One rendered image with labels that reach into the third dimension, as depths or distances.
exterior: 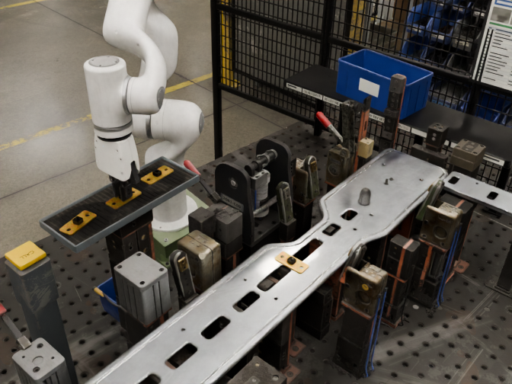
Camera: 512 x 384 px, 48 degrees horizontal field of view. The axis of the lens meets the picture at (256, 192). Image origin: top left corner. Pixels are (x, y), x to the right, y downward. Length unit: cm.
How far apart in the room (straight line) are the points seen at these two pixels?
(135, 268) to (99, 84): 39
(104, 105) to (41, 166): 262
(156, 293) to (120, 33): 56
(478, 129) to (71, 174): 246
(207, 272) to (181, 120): 47
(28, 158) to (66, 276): 211
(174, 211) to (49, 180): 192
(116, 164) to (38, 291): 32
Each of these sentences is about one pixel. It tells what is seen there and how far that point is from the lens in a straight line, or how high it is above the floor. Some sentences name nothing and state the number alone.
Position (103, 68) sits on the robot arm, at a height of 150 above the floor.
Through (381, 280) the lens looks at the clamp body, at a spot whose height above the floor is 104.
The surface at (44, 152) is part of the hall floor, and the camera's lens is 396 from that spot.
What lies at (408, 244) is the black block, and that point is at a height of 99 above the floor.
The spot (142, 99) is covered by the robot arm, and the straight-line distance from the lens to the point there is 119.
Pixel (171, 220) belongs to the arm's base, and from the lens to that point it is 185.
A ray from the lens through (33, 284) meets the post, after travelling 129.
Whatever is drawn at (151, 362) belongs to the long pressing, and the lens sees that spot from 123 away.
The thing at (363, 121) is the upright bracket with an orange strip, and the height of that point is 112.
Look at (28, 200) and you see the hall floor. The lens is 354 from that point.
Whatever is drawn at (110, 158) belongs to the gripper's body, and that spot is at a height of 129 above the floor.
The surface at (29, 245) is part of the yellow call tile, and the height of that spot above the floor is 116.
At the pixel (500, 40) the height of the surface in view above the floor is 131.
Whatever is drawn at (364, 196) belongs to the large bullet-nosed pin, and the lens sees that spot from 163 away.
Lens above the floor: 196
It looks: 35 degrees down
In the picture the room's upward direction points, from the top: 1 degrees clockwise
